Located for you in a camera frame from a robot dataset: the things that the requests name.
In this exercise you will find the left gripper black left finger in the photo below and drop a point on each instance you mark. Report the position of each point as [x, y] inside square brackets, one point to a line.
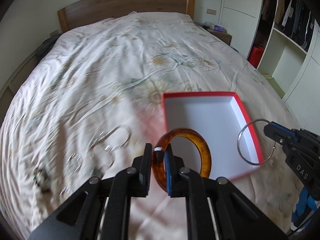
[145, 170]

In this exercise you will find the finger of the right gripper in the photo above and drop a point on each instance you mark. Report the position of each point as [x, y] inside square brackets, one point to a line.
[272, 134]

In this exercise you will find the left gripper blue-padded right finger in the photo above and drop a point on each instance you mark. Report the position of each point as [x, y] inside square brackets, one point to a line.
[170, 171]

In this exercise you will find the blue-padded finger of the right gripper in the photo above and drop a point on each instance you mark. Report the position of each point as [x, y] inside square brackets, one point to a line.
[283, 130]

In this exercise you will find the amber tortoiseshell bangle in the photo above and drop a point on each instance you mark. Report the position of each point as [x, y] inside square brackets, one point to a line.
[157, 162]

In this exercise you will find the red jewelry box white interior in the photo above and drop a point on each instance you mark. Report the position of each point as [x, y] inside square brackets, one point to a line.
[218, 117]

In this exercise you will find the right gloved hand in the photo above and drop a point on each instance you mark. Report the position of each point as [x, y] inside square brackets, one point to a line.
[304, 209]

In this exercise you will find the red bag in wardrobe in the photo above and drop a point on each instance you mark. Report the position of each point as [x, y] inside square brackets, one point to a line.
[256, 55]

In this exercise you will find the white open wardrobe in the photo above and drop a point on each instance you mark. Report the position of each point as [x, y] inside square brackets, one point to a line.
[289, 74]

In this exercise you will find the floral cream bedspread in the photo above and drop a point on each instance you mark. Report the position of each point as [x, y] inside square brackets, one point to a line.
[95, 100]

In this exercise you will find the wooden nightstand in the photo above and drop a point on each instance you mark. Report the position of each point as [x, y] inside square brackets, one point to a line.
[223, 36]

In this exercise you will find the wooden headboard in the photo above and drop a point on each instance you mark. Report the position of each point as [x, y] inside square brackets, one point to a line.
[86, 12]

